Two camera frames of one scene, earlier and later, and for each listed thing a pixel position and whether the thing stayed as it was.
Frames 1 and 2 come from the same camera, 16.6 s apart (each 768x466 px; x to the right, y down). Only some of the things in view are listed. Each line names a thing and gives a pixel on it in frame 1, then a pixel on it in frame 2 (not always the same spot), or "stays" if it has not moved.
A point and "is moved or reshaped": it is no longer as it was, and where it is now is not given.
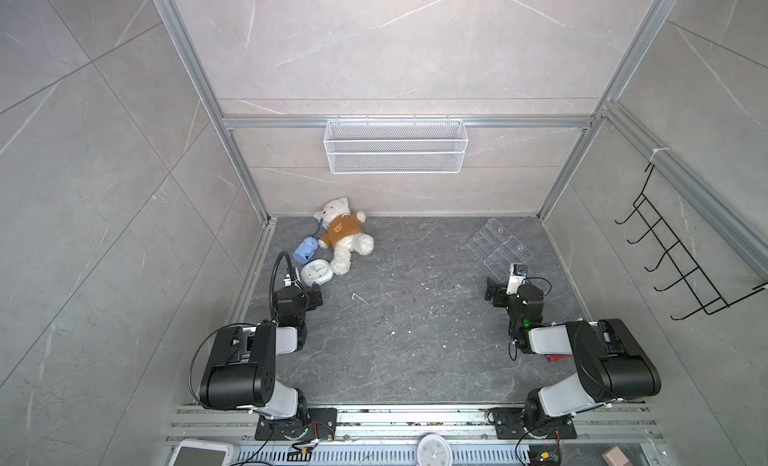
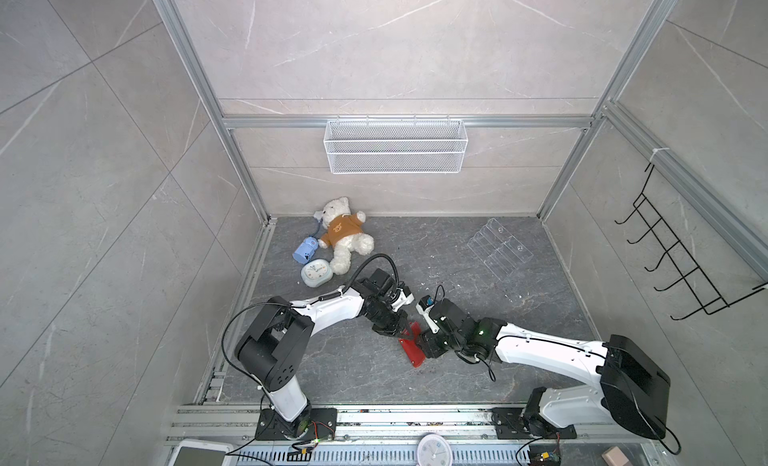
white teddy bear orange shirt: x=343 y=232 stays
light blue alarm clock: x=316 y=271 stays
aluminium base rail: x=388 y=435 stays
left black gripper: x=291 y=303 to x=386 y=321
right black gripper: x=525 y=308 to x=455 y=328
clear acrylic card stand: x=497 y=250 stays
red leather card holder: x=553 y=358 is moved or reshaped
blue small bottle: x=306 y=250 stays
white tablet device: x=198 y=452 stays
